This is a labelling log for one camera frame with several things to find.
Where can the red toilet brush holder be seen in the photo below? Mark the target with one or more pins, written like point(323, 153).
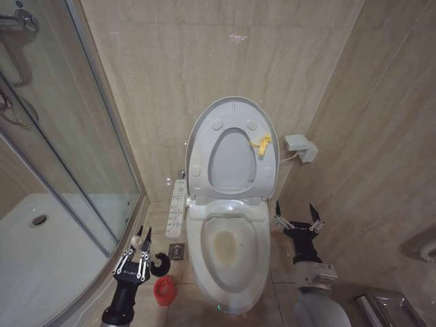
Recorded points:
point(165, 289)

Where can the yellow tag on seat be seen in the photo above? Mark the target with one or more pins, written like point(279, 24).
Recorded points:
point(262, 144)

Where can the white wall socket box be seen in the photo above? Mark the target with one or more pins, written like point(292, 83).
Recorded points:
point(301, 146)

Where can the glass shower enclosure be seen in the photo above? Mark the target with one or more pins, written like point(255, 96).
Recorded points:
point(85, 102)

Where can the chrome flush button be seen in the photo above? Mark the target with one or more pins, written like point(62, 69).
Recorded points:
point(181, 174)

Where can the white toilet bowl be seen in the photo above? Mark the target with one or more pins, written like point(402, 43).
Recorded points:
point(199, 245)

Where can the white shower tray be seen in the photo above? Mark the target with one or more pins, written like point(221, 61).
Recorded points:
point(51, 272)

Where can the round shower tray drain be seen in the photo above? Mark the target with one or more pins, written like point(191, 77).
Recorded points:
point(39, 219)

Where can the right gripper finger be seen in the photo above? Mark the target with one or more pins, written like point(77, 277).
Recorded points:
point(315, 218)
point(280, 218)

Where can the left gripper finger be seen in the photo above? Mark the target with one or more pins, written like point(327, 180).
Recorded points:
point(145, 253)
point(127, 254)

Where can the white toilet control panel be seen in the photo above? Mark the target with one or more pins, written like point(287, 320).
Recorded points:
point(175, 211)

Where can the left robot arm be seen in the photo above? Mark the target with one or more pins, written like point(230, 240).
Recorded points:
point(114, 319)

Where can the square metal floor drain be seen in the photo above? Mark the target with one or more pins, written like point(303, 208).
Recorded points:
point(176, 252)

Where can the chrome shower faucet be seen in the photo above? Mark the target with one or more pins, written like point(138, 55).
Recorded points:
point(17, 24)

